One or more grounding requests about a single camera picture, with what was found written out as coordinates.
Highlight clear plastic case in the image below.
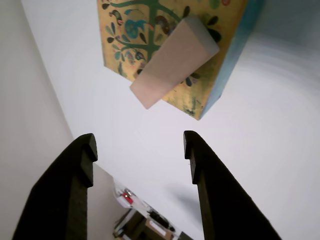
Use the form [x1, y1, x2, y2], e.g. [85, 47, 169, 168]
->
[112, 179, 181, 237]

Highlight small red object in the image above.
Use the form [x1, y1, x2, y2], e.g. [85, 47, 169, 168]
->
[121, 189, 135, 205]

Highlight wooden Jenga block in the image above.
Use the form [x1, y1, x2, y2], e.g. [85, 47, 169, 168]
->
[129, 15, 221, 110]

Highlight dark furniture frame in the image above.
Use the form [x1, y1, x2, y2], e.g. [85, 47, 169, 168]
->
[112, 209, 151, 240]

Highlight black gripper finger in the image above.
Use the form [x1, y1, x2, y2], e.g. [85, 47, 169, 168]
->
[11, 133, 99, 240]
[183, 129, 282, 240]

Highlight yellow and blue floral box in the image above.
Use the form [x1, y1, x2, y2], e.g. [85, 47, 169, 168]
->
[96, 0, 266, 121]

